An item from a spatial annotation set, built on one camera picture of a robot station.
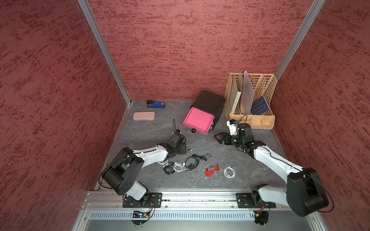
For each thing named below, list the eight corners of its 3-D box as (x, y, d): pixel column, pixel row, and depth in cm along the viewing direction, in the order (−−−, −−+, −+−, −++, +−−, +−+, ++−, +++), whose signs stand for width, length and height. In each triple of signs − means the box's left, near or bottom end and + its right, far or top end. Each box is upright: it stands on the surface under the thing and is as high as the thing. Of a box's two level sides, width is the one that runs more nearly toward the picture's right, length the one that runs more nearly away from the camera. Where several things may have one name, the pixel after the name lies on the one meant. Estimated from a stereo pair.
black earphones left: (168, 176, 84) (167, 175, 82) (162, 168, 87) (162, 167, 85) (177, 169, 87) (177, 168, 85) (171, 161, 90) (171, 160, 88)
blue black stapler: (146, 107, 120) (145, 104, 117) (148, 102, 123) (147, 99, 120) (164, 109, 118) (163, 106, 115) (165, 104, 122) (165, 101, 119)
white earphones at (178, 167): (173, 172, 86) (172, 171, 84) (173, 163, 89) (173, 161, 87) (185, 172, 86) (185, 171, 84) (185, 163, 89) (185, 161, 87)
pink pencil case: (133, 120, 111) (131, 118, 108) (135, 114, 115) (134, 111, 112) (154, 120, 111) (153, 118, 108) (155, 114, 115) (155, 111, 112)
